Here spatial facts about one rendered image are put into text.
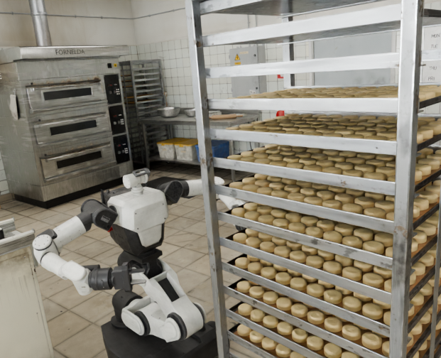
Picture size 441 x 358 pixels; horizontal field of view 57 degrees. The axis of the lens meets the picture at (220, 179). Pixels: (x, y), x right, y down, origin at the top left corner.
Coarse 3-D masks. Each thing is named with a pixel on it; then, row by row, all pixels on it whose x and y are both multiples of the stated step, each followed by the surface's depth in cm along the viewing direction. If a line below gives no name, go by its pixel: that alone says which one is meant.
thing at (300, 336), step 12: (240, 312) 142; (252, 312) 140; (264, 312) 140; (264, 324) 134; (276, 324) 134; (288, 324) 132; (288, 336) 129; (300, 336) 126; (312, 336) 125; (312, 348) 122; (324, 348) 120; (336, 348) 119; (420, 348) 118
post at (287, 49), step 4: (292, 16) 147; (284, 20) 146; (288, 20) 145; (292, 20) 147; (288, 44) 148; (292, 44) 149; (284, 48) 149; (288, 48) 148; (292, 48) 149; (284, 52) 150; (288, 52) 148; (292, 52) 149; (284, 56) 150; (288, 56) 149; (292, 56) 150; (284, 60) 150; (288, 60) 149; (292, 60) 150; (284, 76) 152; (288, 76) 151; (292, 76) 151; (284, 80) 153; (288, 80) 151; (292, 80) 152; (284, 84) 153; (288, 84) 152; (292, 84) 152
